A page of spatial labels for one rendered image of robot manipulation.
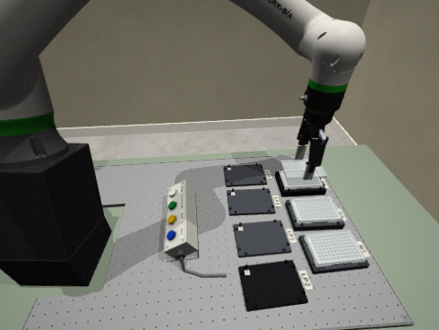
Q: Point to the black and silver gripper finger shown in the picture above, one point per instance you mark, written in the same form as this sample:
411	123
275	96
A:
318	151
302	143

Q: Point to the white button panel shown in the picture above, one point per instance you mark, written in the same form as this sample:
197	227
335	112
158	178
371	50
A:
181	232

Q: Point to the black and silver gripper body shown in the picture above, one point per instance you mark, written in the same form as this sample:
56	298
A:
319	119

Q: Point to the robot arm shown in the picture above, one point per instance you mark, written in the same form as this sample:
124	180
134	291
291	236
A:
28	134

